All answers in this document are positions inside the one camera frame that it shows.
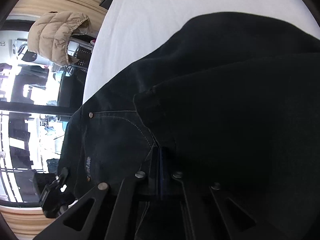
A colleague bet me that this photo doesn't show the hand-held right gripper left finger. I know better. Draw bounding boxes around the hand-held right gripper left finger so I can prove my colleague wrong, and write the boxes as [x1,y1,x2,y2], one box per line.
[32,146,163,240]

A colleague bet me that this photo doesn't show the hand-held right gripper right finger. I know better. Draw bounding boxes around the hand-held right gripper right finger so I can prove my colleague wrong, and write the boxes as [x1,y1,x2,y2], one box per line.
[162,147,283,240]

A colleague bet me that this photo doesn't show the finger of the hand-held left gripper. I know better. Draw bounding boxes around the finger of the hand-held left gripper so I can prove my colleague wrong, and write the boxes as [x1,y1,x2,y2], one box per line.
[57,167,70,184]

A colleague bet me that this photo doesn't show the black denim pants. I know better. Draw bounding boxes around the black denim pants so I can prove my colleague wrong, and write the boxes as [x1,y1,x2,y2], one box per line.
[59,11,320,240]

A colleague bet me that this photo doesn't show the glossy black cabinet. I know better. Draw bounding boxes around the glossy black cabinet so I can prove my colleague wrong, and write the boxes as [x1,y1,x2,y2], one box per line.
[56,34,97,107]

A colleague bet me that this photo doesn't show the white washing machine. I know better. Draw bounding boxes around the white washing machine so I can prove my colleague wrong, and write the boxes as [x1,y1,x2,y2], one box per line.
[11,39,30,62]

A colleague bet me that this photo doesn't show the beige puffer jacket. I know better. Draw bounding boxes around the beige puffer jacket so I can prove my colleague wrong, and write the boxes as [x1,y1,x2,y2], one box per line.
[27,11,90,65]

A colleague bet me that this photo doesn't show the bed with white sheet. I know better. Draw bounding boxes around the bed with white sheet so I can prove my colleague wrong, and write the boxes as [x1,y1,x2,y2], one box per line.
[82,0,320,105]

